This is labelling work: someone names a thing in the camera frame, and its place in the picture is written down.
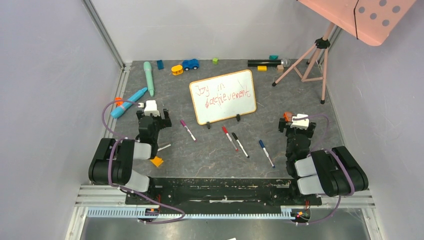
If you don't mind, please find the purple capped whiteboard marker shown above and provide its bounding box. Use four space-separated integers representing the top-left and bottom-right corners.
180 119 197 142

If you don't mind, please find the blue capped whiteboard marker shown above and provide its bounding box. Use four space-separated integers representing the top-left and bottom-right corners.
258 139 276 169

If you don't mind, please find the red capped whiteboard marker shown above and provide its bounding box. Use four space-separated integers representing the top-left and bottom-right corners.
222 126 239 152

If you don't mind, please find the white whiteboard orange frame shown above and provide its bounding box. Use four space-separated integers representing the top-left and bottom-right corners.
189 69 257 125

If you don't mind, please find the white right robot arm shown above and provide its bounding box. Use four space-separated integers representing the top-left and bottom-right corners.
278 117 369 204

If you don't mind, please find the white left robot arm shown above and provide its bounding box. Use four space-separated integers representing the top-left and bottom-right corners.
88 108 172 204

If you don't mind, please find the green capped whiteboard marker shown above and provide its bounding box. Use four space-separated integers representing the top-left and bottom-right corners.
157 143 172 152

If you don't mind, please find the black capped whiteboard marker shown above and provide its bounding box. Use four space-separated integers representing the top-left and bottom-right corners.
231 132 250 158

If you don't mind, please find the light blue toy tube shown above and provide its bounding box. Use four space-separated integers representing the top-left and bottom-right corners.
110 87 148 119

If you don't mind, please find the orange toy piece left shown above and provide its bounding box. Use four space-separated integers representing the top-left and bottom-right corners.
114 97 124 107

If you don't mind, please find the orange translucent toy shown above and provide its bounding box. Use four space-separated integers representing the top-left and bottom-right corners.
283 111 293 122

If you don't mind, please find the orange wedge block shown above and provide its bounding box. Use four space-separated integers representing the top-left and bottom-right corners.
150 156 164 168

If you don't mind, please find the yellow oval toy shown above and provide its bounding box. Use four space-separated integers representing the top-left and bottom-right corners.
171 64 184 76

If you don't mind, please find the dark blue block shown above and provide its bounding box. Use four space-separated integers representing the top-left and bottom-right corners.
156 60 164 70

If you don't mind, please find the mint green toy tube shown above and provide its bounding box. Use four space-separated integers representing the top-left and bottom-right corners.
143 61 155 97

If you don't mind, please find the blue toy car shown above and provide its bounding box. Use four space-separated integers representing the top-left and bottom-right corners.
182 58 200 71

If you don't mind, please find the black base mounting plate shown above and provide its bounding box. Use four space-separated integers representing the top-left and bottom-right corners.
120 177 322 215

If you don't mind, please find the beige wooden cube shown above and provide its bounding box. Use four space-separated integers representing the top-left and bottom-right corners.
276 65 285 73

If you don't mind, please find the clear plastic ball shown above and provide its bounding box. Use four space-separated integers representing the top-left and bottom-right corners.
281 58 291 68

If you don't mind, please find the yellow rectangular block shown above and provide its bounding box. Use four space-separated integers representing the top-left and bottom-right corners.
257 65 268 72

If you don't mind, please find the black cylinder tube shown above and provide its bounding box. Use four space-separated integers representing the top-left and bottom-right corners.
247 59 283 67

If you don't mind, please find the pink tripod stand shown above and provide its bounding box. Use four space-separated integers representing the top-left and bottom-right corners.
271 22 335 105

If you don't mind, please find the pink perforated board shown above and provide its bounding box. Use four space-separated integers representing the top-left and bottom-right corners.
299 0 416 47

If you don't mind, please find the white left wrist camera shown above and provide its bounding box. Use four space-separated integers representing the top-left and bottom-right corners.
138 100 161 117

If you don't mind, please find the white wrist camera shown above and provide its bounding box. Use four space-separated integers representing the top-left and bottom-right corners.
290 113 310 130
138 100 161 117

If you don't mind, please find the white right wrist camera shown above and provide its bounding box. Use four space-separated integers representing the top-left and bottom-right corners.
290 113 310 130

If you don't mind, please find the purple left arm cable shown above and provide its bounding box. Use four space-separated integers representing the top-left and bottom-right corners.
101 99 186 225

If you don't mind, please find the white comb cable duct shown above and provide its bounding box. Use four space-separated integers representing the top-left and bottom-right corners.
86 207 294 220

